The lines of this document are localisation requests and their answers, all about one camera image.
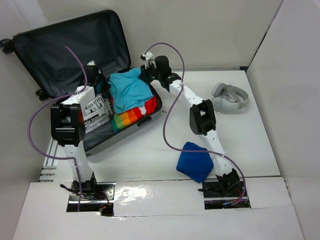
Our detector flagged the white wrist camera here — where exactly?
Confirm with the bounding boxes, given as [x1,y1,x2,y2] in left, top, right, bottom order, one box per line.
[140,51,154,62]
[85,60,98,68]

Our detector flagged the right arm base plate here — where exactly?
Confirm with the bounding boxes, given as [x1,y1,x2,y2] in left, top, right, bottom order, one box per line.
[198,181,251,210]

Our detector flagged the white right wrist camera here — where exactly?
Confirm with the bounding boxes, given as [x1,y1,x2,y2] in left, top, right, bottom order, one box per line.
[140,51,154,62]

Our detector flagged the dark blue towel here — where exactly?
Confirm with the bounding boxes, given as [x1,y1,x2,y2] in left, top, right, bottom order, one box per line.
[176,142,214,183]

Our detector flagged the dark grey hardshell suitcase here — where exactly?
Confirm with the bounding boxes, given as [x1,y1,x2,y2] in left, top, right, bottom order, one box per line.
[0,9,163,157]

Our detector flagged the newspaper print cloth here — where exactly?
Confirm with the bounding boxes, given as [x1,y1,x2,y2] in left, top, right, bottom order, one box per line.
[82,93,114,134]

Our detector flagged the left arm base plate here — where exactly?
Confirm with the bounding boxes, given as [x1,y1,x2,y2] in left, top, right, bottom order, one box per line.
[66,183,115,217]

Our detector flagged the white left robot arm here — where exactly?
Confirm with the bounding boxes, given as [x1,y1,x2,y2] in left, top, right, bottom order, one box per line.
[50,60,104,200]

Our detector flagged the white grey headphones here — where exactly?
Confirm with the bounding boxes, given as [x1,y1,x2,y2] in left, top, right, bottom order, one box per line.
[211,82,249,114]

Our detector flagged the rainbow cartoon white shirt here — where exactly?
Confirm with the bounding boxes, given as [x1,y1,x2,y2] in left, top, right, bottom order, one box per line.
[111,96,157,133]

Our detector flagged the light blue shirt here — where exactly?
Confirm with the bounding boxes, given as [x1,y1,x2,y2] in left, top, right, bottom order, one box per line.
[109,68,154,114]

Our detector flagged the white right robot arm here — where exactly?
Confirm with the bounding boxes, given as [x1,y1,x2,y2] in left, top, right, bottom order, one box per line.
[139,51,240,196]

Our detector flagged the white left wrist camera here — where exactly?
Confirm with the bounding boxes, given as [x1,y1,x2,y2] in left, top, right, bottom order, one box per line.
[85,60,98,68]

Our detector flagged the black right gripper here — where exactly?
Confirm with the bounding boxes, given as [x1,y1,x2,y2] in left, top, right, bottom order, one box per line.
[139,61,163,84]

